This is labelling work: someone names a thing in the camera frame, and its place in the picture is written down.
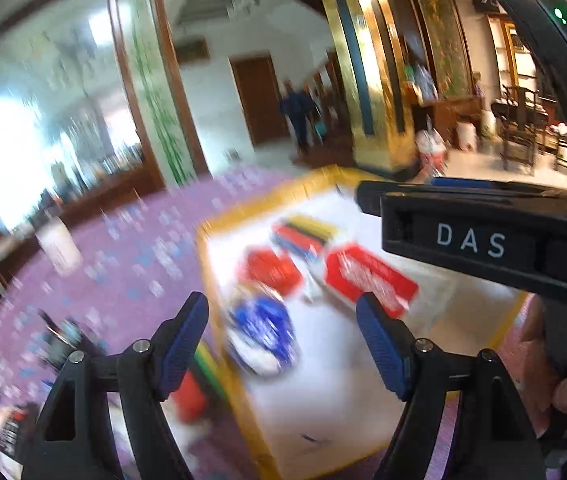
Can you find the black red-logo packet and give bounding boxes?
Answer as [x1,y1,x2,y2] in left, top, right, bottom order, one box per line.
[0,402,40,464]

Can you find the blue white round pack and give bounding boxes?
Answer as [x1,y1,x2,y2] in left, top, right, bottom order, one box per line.
[224,281,301,378]

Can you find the white bag red text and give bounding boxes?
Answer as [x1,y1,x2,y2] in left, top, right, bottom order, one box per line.
[309,242,419,318]

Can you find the yellow red sponge pack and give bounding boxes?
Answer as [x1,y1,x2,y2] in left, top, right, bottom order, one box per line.
[272,214,339,261]

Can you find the red green sponge pack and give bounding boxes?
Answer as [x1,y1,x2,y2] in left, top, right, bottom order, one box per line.
[170,342,227,425]

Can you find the operator right hand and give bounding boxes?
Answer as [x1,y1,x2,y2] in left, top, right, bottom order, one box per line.
[520,295,567,436]

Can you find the black electric motor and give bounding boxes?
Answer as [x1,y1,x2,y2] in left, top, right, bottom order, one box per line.
[37,310,106,373]

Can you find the wooden chair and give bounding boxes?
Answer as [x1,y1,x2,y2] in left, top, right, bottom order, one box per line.
[491,86,548,176]

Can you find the white bucket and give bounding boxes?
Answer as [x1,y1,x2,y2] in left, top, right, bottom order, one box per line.
[456,120,477,153]

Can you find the purple floral tablecloth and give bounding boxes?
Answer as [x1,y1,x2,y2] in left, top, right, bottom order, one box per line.
[0,164,565,480]

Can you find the white plastic jar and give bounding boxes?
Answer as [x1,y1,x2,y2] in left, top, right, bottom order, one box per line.
[35,218,83,276]

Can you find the wooden sideboard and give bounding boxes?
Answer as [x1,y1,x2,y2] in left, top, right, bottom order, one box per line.
[0,165,165,274]

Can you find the yellow taped foam box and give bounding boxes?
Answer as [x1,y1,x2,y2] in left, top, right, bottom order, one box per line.
[196,164,535,480]

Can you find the person in dark clothes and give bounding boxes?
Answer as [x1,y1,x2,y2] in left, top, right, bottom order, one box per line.
[279,79,317,159]

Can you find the wooden door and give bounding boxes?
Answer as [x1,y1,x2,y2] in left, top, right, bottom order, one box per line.
[229,54,289,148]

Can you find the framed wall picture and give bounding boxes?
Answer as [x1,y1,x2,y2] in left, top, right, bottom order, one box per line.
[173,37,211,65]

